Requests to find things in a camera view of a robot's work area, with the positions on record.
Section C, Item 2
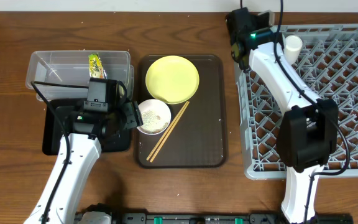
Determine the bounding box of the grey plastic dishwasher rack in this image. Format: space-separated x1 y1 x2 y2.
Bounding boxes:
234 24 358 180

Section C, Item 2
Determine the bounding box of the green yellow snack wrapper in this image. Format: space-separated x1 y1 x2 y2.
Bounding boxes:
88 54 106 79

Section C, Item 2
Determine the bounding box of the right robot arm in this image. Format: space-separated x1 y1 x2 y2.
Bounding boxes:
226 7 338 223

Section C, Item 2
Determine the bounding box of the white plastic cup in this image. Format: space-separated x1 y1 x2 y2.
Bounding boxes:
284 35 303 65

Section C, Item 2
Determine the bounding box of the yellow round plate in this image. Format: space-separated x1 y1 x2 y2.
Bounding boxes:
145 55 200 105

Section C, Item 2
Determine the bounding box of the white bowl with rice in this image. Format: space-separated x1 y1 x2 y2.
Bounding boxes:
137 99 172 135

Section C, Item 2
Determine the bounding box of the clear plastic bin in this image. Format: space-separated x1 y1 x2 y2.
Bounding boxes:
25 50 134 100

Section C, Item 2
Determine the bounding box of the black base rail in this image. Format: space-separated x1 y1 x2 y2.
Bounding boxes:
75 203 354 224

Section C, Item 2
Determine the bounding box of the dark brown serving tray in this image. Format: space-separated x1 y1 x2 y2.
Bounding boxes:
134 55 227 169

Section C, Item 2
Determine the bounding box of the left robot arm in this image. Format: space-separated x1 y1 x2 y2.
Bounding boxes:
25 99 131 223

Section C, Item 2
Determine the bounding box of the wooden chopstick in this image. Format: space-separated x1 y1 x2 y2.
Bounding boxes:
145 100 188 161
149 101 190 163

